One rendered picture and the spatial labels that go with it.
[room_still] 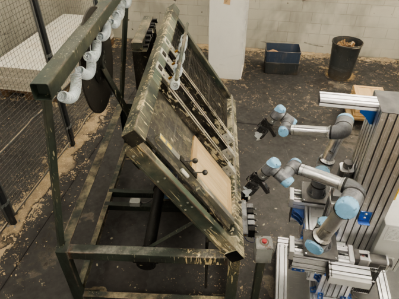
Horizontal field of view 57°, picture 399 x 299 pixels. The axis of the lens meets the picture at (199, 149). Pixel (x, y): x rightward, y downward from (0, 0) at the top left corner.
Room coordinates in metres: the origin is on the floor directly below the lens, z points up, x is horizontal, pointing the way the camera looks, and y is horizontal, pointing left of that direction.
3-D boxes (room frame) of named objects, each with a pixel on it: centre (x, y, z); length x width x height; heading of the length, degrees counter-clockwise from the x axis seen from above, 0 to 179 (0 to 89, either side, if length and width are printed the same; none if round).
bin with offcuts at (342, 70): (6.00, -2.50, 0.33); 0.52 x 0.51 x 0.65; 169
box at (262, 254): (1.65, -0.46, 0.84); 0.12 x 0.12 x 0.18; 87
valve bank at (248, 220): (2.09, -0.42, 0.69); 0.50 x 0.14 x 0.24; 177
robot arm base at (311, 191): (2.04, -0.91, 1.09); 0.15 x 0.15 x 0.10
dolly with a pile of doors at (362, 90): (4.69, -2.44, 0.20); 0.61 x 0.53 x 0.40; 169
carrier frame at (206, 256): (2.72, 0.34, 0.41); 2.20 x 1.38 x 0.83; 177
